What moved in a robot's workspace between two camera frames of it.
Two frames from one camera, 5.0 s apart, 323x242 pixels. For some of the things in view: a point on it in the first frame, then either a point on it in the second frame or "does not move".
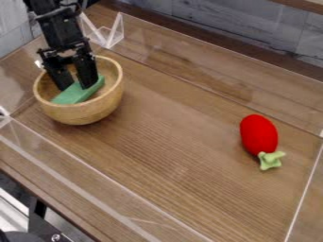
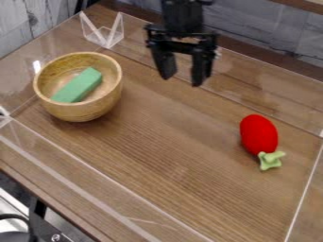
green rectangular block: x=75 y=92 does not move
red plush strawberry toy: x=261 y=137 does not move
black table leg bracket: x=38 y=225 does not move
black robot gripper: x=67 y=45 to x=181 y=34
